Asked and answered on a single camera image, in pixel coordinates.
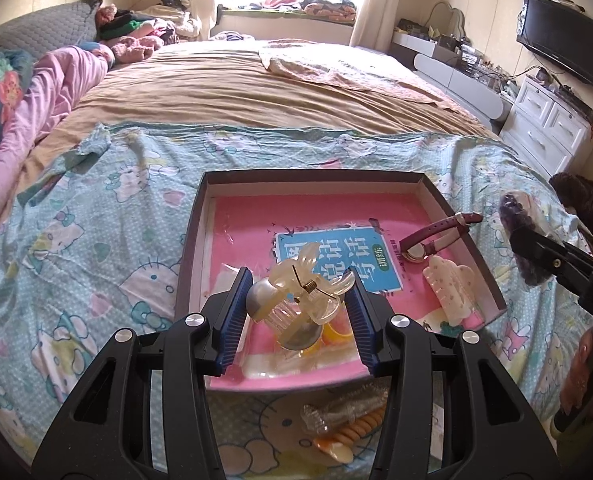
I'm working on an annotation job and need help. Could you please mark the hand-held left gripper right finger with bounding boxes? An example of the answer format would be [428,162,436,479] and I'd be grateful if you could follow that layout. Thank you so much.
[344,275,565,480]

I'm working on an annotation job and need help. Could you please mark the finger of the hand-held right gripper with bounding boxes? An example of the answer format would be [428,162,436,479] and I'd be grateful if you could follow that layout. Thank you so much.
[509,227,585,291]

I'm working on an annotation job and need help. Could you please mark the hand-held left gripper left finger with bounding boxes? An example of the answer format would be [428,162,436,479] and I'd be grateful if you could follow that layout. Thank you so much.
[31,266,254,480]

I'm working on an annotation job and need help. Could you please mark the yellow bangle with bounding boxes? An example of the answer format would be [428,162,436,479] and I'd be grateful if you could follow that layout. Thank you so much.
[321,322,355,346]

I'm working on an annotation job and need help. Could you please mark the bagged dark bead bracelet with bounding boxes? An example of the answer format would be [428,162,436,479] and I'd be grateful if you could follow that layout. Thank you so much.
[499,190,565,286]

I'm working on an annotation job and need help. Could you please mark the clear plastic bag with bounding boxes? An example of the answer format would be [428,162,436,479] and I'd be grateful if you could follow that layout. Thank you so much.
[215,260,372,380]

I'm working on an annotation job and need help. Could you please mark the cream pearl hair claw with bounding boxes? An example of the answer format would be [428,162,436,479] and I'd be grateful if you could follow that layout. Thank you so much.
[245,241,355,352]

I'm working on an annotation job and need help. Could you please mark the dark shallow cardboard box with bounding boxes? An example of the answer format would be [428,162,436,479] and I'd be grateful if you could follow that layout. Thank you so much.
[175,170,507,393]

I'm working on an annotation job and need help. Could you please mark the cream cloud-shaped hair claw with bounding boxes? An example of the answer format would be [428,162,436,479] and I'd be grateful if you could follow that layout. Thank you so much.
[423,255,487,331]

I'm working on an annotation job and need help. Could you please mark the brown strap wristwatch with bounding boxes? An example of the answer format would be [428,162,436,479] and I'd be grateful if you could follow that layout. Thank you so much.
[399,211,484,264]

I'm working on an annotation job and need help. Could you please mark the dark brown plush toy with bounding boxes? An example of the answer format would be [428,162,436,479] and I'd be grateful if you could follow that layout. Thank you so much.
[549,172,593,256]

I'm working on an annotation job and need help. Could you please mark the clear hair claw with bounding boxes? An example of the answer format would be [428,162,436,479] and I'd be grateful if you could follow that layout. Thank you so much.
[301,385,387,433]

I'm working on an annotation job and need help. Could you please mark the pink book with blue label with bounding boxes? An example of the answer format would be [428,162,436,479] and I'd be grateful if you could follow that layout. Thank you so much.
[207,195,470,391]

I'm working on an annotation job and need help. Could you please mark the orange hair clip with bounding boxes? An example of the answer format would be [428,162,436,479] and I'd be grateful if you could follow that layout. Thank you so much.
[311,435,355,463]

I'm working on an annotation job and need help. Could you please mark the white drawer cabinet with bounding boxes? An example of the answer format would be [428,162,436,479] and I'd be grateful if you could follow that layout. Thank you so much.
[499,76,593,176]

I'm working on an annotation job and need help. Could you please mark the blue cartoon printed bed sheet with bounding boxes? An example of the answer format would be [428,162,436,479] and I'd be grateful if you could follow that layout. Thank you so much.
[0,120,593,480]

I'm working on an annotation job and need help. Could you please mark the white low desk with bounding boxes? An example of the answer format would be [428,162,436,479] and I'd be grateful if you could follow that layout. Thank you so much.
[389,30,512,123]

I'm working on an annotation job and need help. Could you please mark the black flat television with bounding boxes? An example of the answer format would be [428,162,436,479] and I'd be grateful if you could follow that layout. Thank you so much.
[515,0,593,88]

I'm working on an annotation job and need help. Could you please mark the tan blanket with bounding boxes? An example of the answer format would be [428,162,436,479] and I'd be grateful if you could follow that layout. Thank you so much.
[21,39,502,186]

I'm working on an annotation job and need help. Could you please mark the thin pink floral blanket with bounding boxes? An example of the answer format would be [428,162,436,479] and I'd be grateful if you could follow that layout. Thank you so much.
[259,45,460,111]

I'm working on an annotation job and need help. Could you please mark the pink quilt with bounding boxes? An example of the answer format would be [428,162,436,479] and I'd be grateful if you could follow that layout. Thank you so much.
[0,45,114,256]

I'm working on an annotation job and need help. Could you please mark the cream curtain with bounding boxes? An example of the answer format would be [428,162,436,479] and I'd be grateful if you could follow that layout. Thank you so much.
[351,0,450,48]

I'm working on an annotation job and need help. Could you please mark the pile of clothes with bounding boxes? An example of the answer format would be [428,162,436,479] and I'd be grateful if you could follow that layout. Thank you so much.
[96,0,212,66]

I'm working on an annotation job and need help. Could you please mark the folded blankets on windowsill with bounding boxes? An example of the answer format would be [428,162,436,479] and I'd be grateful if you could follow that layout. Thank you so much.
[221,0,357,23]

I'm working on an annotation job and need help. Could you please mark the grey quilted pillow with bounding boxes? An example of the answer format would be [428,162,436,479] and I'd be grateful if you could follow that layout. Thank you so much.
[0,0,102,53]

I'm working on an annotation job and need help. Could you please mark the beige spiral hair tie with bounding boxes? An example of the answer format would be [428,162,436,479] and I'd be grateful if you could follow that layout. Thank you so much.
[327,406,386,446]

